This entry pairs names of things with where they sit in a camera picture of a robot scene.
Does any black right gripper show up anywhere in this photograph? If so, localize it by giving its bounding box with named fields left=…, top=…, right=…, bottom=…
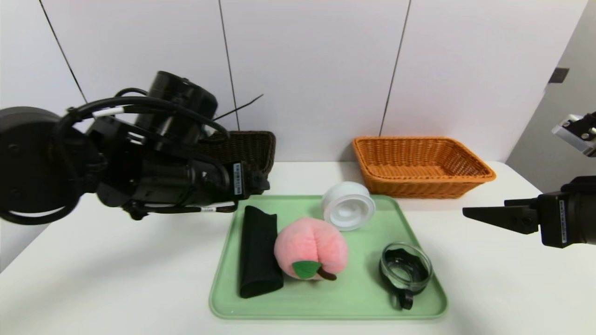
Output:
left=462, top=176, right=596, bottom=248

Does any pink plush peach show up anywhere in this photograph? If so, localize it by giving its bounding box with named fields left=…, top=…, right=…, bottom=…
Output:
left=274, top=217, right=349, bottom=281

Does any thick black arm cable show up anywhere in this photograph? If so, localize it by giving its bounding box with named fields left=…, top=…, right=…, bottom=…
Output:
left=54, top=95, right=231, bottom=154

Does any black leather pouch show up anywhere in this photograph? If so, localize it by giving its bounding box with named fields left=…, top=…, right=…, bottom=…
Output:
left=239, top=205, right=284, bottom=299

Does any orange wicker basket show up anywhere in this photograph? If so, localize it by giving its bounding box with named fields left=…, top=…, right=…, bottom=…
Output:
left=352, top=136, right=497, bottom=200

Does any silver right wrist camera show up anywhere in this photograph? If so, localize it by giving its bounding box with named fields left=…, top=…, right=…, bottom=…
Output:
left=552, top=113, right=596, bottom=158

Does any glass cup with black handle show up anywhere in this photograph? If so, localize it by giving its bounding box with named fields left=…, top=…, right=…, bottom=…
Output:
left=379, top=242, right=433, bottom=310

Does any thin black tagged cable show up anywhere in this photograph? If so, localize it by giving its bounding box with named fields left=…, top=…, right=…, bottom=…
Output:
left=140, top=201, right=238, bottom=214

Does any dark brown wicker basket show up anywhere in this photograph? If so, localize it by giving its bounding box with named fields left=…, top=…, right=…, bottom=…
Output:
left=198, top=131, right=276, bottom=182

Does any light green plastic tray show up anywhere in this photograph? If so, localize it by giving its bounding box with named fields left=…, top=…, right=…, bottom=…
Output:
left=209, top=194, right=448, bottom=321

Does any thin black cable tie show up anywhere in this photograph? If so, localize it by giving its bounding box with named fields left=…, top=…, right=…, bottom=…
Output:
left=213, top=94, right=264, bottom=122

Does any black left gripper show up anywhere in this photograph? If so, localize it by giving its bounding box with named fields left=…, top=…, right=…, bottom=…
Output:
left=189, top=160, right=271, bottom=205

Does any white round plastic cup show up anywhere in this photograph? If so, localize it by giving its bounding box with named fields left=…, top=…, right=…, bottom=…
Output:
left=321, top=181, right=376, bottom=232

